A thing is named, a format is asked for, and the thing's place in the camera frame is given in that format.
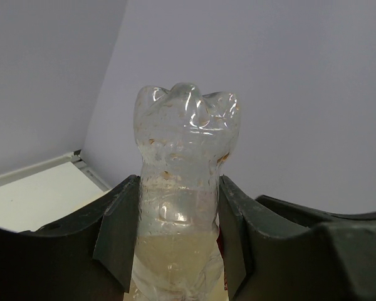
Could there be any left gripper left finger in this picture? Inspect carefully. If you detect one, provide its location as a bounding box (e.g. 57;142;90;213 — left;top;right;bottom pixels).
0;175;140;300

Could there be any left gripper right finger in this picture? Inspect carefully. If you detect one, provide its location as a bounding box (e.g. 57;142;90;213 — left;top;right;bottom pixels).
219;176;376;300

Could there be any crushed red label bottle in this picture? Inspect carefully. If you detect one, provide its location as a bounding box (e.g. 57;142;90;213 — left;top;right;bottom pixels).
132;83;241;300

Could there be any metal table rail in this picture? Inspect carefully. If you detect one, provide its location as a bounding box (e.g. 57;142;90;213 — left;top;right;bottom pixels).
0;149;110;191

